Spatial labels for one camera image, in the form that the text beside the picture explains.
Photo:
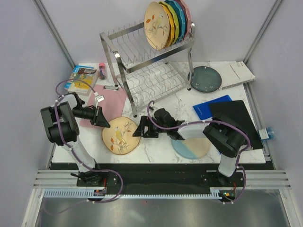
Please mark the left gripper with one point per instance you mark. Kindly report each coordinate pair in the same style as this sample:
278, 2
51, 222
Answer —
98, 117

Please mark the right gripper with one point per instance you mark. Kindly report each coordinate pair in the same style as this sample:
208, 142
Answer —
139, 132

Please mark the beige bird plate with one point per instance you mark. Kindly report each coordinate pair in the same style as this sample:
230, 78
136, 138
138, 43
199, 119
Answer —
119, 137
156, 26

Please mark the cream and blue plate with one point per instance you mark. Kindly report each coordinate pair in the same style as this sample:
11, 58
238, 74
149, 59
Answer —
192, 148

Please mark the dark blue-grey plate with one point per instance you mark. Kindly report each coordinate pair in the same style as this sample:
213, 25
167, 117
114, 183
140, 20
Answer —
205, 79

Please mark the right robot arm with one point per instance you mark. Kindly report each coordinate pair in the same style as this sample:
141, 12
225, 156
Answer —
221, 131

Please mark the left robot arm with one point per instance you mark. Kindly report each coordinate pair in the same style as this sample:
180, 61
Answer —
62, 129

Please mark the steel two-tier dish rack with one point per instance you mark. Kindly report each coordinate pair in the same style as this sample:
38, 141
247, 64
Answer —
147, 73

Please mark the pink clipboard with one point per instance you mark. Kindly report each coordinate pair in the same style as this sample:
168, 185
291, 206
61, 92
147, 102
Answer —
112, 105

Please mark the pink capped tube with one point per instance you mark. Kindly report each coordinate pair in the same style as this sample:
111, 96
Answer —
102, 71

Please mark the illustrated book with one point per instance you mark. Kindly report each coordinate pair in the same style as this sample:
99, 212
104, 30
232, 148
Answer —
81, 73

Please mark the black clipboard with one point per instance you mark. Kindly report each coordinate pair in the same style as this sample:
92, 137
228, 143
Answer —
237, 112

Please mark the yellow dotted plate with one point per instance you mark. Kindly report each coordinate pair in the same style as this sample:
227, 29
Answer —
171, 24

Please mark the white spiral notebook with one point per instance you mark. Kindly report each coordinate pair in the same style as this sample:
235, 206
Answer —
234, 75

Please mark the teal dotted plate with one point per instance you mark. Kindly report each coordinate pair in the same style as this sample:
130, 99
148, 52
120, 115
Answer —
181, 18

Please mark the green scalloped plate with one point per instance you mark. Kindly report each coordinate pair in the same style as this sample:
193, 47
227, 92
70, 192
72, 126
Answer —
175, 18

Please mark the pink dotted plate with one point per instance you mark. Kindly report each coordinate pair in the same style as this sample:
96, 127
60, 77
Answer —
187, 16

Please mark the blue clip object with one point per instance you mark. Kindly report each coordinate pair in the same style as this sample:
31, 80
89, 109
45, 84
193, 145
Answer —
266, 133

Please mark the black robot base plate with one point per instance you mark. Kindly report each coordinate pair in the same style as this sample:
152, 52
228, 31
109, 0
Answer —
171, 176

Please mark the white cable duct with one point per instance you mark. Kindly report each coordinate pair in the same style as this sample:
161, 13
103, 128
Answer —
140, 193

